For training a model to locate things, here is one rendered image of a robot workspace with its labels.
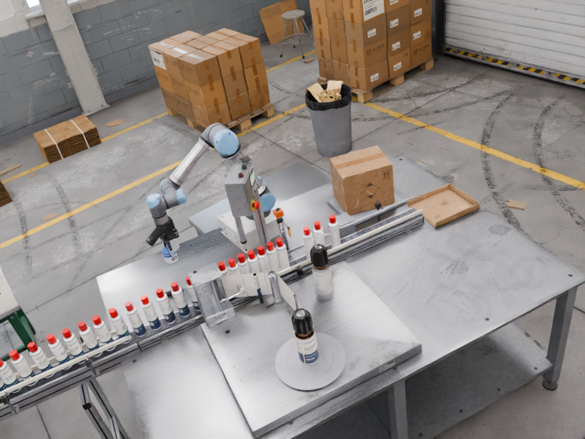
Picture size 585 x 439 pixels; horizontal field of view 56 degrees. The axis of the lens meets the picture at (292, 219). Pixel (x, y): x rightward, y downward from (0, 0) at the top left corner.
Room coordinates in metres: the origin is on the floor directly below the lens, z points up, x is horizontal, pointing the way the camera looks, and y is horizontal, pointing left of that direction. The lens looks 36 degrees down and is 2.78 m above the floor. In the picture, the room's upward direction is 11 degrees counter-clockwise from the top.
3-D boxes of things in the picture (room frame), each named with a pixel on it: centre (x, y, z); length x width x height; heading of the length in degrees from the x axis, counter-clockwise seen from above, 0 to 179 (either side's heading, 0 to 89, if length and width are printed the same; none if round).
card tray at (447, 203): (2.54, -0.86, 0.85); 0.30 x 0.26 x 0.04; 109
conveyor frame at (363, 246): (2.21, 0.07, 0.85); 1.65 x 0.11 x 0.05; 109
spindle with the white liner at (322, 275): (1.97, -0.09, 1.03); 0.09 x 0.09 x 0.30
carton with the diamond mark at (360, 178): (2.74, -0.44, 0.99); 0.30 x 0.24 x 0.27; 98
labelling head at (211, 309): (1.98, 0.44, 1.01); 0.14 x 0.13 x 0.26; 109
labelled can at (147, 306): (1.97, 0.75, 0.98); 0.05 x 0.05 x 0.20
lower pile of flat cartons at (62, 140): (6.17, 2.43, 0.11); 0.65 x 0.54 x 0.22; 117
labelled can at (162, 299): (1.99, 0.68, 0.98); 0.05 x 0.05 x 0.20
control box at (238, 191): (2.25, 0.21, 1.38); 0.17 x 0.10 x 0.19; 165
